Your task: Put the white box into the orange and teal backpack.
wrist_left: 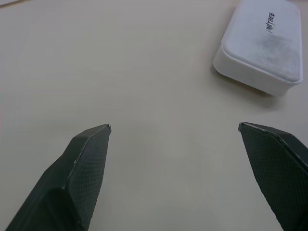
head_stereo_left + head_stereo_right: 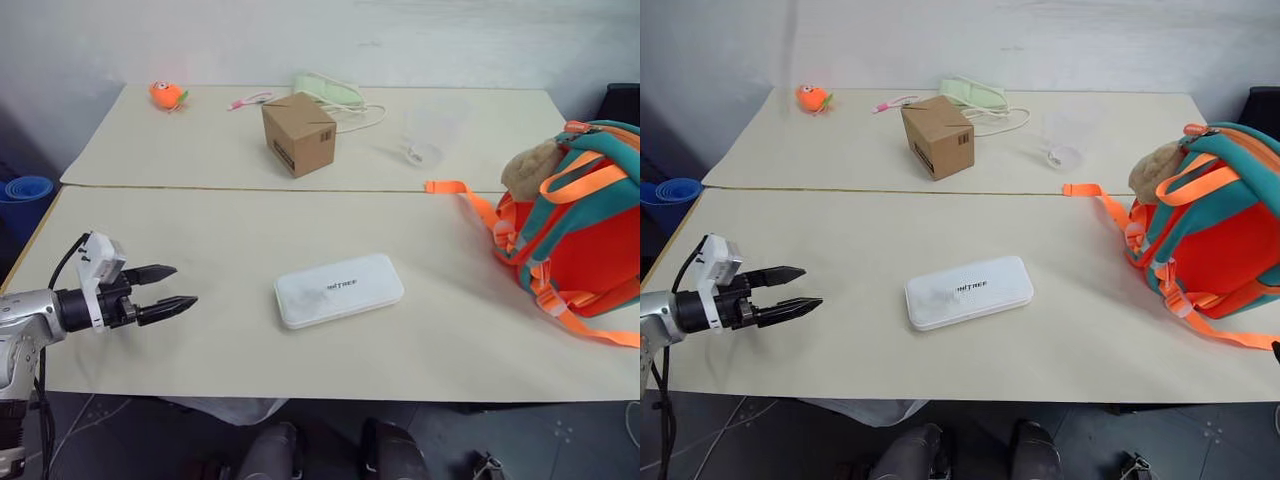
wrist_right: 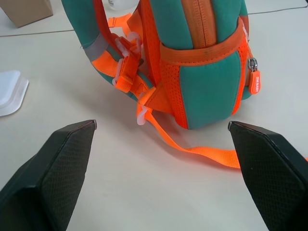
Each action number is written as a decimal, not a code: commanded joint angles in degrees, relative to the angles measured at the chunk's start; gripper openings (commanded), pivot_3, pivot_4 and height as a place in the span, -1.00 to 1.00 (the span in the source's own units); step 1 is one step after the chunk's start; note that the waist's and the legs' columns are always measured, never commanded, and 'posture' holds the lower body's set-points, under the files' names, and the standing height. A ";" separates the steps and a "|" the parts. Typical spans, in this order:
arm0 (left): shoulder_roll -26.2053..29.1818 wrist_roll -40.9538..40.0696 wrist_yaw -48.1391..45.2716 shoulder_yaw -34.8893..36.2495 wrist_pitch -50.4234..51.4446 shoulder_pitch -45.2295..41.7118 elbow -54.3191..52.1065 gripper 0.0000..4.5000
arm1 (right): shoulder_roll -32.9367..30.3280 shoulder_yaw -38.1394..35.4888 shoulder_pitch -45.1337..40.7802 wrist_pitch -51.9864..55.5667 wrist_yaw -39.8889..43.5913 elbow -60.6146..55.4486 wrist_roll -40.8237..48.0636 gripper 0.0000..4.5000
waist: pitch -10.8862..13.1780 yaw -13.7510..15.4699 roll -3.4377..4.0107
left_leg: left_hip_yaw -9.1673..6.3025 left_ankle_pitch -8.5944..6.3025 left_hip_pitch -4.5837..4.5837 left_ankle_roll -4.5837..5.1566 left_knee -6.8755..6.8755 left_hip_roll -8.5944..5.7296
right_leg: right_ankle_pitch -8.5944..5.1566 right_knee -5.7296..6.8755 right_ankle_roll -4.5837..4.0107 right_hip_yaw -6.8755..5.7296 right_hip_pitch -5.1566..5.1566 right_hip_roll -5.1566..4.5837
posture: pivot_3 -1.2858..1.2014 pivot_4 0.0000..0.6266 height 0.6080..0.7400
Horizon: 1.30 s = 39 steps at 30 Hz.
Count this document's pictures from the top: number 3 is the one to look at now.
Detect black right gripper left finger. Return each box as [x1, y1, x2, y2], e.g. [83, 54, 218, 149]
[0, 119, 97, 231]

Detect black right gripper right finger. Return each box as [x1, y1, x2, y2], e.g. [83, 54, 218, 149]
[228, 121, 308, 231]

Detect teal and orange backpack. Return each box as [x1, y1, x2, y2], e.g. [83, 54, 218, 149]
[61, 0, 308, 169]

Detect white plastic lid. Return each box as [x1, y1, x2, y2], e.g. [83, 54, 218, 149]
[0, 70, 29, 117]

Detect brown cardboard box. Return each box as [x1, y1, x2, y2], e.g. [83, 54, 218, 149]
[0, 0, 54, 28]

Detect white plastic container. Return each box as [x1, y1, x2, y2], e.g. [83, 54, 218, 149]
[104, 0, 126, 12]

